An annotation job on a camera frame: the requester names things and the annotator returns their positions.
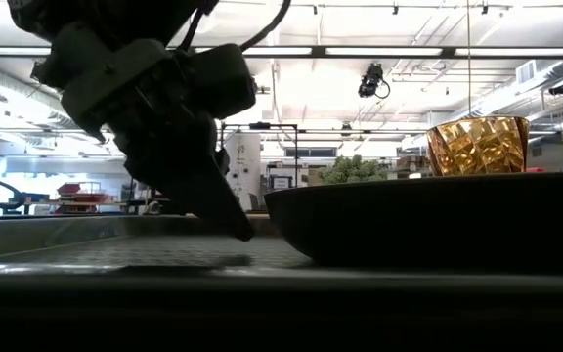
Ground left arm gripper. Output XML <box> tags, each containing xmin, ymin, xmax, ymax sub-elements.
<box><xmin>29</xmin><ymin>26</ymin><xmax>256</xmax><ymax>243</ymax></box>

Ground black round plate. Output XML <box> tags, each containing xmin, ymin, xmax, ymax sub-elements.
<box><xmin>264</xmin><ymin>170</ymin><xmax>563</xmax><ymax>275</ymax></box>

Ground amber faceted glass cup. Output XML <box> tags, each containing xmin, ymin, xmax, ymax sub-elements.
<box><xmin>426</xmin><ymin>115</ymin><xmax>531</xmax><ymax>177</ymax></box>

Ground white cylindrical tank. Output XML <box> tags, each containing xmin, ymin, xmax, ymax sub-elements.
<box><xmin>226</xmin><ymin>132</ymin><xmax>262</xmax><ymax>212</ymax></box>

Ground thin black tube stand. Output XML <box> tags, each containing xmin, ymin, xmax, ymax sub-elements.
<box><xmin>220</xmin><ymin>121</ymin><xmax>300</xmax><ymax>216</ymax></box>

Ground blue framed sign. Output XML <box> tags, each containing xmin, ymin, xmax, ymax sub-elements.
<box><xmin>269</xmin><ymin>174</ymin><xmax>293</xmax><ymax>192</ymax></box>

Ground red storage bins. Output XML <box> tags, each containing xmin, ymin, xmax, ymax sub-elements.
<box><xmin>55</xmin><ymin>181</ymin><xmax>109</xmax><ymax>215</ymax></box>

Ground small green artificial plant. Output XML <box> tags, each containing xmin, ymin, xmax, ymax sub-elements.
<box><xmin>318</xmin><ymin>154</ymin><xmax>390</xmax><ymax>186</ymax></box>

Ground white air vent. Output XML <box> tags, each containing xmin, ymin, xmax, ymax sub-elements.
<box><xmin>515</xmin><ymin>59</ymin><xmax>538</xmax><ymax>85</ymax></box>

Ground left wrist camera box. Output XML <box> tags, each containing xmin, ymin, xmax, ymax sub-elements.
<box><xmin>183</xmin><ymin>42</ymin><xmax>258</xmax><ymax>121</ymax></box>

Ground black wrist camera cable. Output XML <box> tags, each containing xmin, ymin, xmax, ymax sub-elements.
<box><xmin>238</xmin><ymin>0</ymin><xmax>293</xmax><ymax>53</ymax></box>

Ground black aluminium rig frame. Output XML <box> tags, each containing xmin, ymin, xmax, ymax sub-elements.
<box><xmin>0</xmin><ymin>44</ymin><xmax>563</xmax><ymax>60</ymax></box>

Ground black hanging rig camera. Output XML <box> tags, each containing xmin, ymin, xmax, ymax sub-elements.
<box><xmin>357</xmin><ymin>62</ymin><xmax>391</xmax><ymax>101</ymax></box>

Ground thin hanging cable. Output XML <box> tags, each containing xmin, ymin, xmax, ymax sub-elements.
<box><xmin>465</xmin><ymin>0</ymin><xmax>472</xmax><ymax>116</ymax></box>

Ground silver air duct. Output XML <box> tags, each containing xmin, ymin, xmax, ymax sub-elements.
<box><xmin>452</xmin><ymin>58</ymin><xmax>563</xmax><ymax>129</ymax></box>

